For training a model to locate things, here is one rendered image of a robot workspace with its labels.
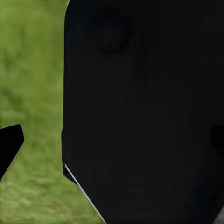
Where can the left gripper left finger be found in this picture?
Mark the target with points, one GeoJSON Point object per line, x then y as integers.
{"type": "Point", "coordinates": [11, 139]}

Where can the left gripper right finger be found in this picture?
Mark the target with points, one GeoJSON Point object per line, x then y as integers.
{"type": "Point", "coordinates": [217, 139]}

